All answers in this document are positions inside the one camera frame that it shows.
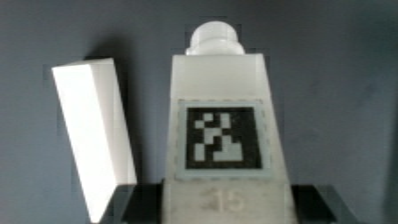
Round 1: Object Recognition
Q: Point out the white table leg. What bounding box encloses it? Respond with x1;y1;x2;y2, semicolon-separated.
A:
162;21;299;224
52;58;137;223

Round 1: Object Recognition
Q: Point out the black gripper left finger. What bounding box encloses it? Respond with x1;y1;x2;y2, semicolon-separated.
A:
103;184;162;224

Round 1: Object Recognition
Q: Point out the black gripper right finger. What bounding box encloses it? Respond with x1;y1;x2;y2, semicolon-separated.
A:
292;185;359;224

